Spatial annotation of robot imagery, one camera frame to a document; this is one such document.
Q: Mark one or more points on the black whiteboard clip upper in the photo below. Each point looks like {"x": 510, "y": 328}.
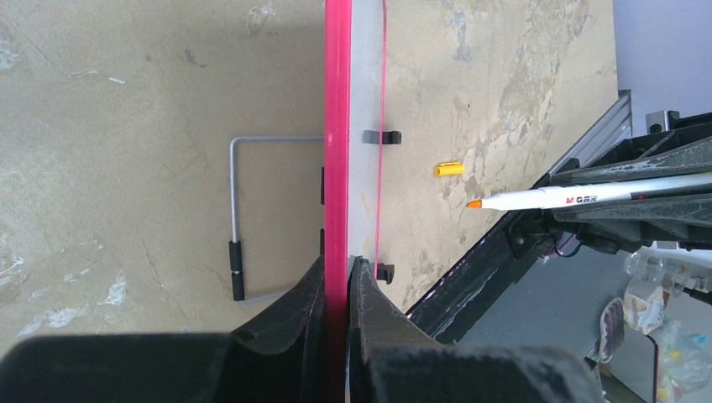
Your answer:
{"x": 384, "y": 138}

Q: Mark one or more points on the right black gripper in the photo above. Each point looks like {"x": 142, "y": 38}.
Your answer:
{"x": 683, "y": 149}

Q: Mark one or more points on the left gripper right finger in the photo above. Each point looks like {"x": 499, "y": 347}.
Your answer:
{"x": 392, "y": 360}

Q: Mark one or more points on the yellow marker cap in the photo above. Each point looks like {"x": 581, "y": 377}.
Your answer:
{"x": 449, "y": 168}

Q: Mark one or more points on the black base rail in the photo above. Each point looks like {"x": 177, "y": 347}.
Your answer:
{"x": 451, "y": 307}

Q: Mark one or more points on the white marker pen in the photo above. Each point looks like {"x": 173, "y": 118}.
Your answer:
{"x": 553, "y": 197}

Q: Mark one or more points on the aluminium frame rail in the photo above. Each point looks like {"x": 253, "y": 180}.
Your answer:
{"x": 612, "y": 126}

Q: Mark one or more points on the pink framed whiteboard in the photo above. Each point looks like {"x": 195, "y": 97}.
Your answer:
{"x": 355, "y": 38}

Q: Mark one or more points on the black whiteboard clip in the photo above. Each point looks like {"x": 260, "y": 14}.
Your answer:
{"x": 385, "y": 272}
{"x": 384, "y": 138}

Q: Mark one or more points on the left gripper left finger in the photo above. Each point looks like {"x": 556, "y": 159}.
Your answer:
{"x": 274, "y": 357}

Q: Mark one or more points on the black whiteboard clip lower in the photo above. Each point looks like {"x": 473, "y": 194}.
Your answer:
{"x": 385, "y": 272}

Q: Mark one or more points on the whiteboard wire stand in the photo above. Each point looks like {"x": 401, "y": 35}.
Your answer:
{"x": 235, "y": 251}

